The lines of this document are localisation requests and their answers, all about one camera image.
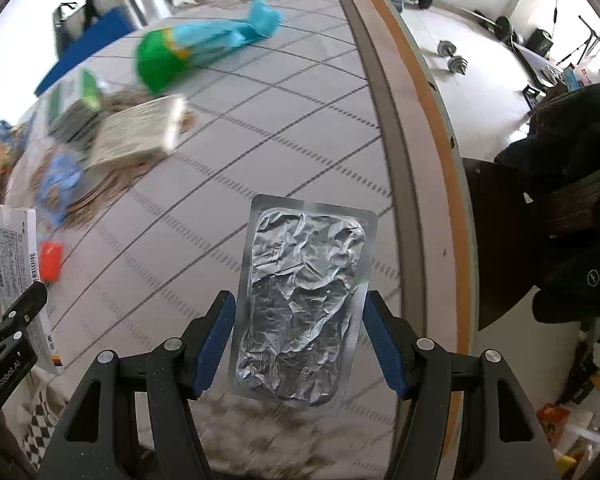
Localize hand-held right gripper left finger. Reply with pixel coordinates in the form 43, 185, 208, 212
37, 289, 237, 480

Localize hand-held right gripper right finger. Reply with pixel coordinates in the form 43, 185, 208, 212
362, 290, 556, 480

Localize white printed box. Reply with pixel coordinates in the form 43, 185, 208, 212
0, 204, 63, 377

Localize silver foil blister pack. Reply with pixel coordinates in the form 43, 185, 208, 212
228, 194, 379, 418

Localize green and blue plastic bag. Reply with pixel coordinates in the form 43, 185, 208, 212
135, 0, 283, 93

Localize small red packet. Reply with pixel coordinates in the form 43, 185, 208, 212
38, 241, 63, 282

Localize blue crumpled wrapper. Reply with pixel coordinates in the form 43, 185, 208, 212
35, 152, 86, 226

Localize dark wooden chair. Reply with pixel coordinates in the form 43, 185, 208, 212
462, 155, 600, 333

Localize red and yellow box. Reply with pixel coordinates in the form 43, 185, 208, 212
537, 402, 572, 443

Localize grey carton box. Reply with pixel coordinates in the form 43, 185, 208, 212
87, 94, 188, 168

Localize green box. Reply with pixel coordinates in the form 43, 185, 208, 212
47, 69, 103, 141

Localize patterned tablecloth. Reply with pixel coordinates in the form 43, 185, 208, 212
0, 0, 481, 480

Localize blue board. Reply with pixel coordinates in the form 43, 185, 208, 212
34, 6, 136, 96

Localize metal dumbbell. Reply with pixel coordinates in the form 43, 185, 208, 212
437, 40, 468, 75

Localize black barbell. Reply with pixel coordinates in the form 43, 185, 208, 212
417, 0, 512, 41

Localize black speaker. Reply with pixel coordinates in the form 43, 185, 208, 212
525, 27, 556, 56

